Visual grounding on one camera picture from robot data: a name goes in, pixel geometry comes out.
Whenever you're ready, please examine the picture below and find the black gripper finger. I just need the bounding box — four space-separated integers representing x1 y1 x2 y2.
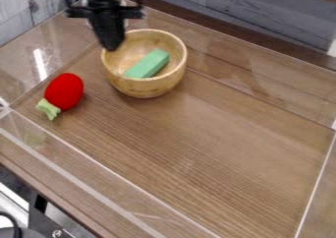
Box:
89 10 125 50

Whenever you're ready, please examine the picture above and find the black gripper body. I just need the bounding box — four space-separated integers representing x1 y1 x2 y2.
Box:
58 0 145 20

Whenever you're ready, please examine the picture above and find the red plush strawberry toy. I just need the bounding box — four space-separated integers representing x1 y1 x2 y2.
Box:
35 73 83 120

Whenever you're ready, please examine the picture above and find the green rectangular block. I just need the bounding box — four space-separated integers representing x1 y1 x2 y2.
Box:
125 49 169 79

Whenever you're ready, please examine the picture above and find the wooden bowl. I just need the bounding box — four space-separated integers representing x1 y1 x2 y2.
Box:
101 29 187 98

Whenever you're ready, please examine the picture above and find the clear acrylic front barrier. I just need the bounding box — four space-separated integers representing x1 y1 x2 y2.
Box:
0 97 218 238

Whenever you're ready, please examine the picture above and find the clear acrylic corner bracket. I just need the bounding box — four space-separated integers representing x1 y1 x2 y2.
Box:
83 2 121 21

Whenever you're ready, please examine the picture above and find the black table leg bracket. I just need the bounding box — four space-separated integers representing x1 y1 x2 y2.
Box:
27 194 74 238

